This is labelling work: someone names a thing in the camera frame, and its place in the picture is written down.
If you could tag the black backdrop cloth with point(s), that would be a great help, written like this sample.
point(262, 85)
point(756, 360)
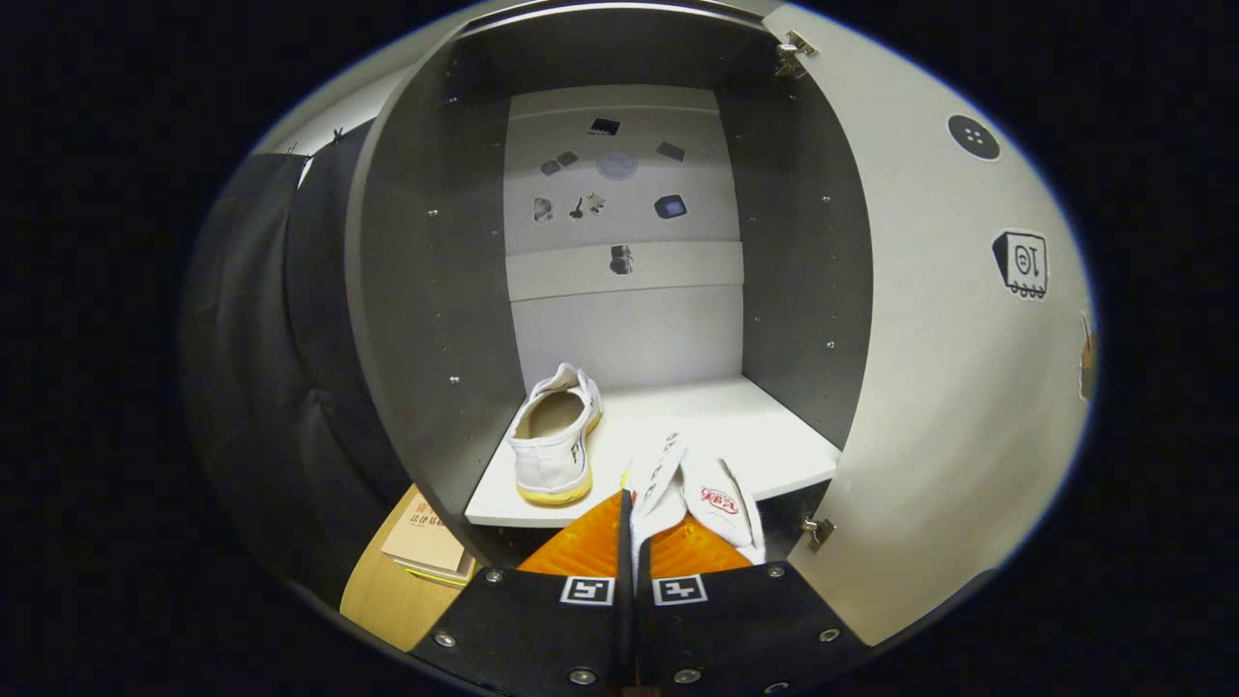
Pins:
point(252, 387)

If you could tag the stack of books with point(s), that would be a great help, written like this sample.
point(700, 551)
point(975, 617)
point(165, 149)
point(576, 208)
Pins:
point(426, 542)

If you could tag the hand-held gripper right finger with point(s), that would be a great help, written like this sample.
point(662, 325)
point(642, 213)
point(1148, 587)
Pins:
point(736, 620)

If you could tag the white canvas shoe red logo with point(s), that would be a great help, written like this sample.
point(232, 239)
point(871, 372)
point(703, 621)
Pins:
point(716, 499)

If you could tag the beige shoe cabinet door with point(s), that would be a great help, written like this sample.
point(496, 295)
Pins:
point(949, 387)

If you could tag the white canvas shoe yellow sole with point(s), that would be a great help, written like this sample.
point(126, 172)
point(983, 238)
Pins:
point(552, 455)

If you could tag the grey shoe cabinet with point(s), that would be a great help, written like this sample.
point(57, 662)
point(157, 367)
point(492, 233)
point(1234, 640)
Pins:
point(436, 290)

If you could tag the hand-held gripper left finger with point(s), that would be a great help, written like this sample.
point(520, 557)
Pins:
point(624, 581)

